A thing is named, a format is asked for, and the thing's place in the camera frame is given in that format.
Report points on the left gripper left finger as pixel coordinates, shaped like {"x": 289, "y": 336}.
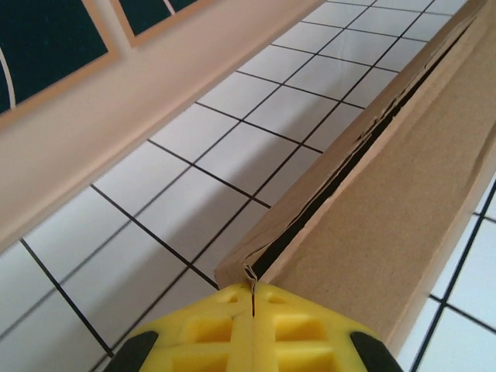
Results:
{"x": 217, "y": 341}

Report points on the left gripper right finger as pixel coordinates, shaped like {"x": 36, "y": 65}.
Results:
{"x": 302, "y": 341}

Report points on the brown cardboard paper box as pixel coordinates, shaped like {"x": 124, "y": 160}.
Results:
{"x": 372, "y": 217}

